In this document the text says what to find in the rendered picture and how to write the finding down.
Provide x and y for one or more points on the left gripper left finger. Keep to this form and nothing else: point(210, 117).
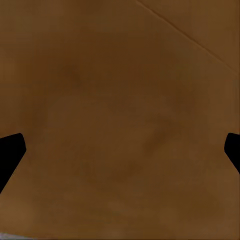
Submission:
point(12, 149)

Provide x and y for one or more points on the door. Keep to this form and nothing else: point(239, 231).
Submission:
point(125, 107)

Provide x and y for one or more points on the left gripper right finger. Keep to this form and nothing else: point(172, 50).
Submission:
point(232, 149)

